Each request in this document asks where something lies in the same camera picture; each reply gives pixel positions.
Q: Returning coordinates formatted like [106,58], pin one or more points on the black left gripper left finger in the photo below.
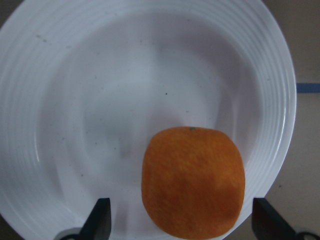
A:
[98,224]

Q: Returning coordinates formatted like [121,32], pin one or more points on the orange fruit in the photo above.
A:
[193,182]

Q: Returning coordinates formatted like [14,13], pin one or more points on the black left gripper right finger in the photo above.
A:
[268,224]

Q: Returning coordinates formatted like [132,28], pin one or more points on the white round plate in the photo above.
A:
[85,84]

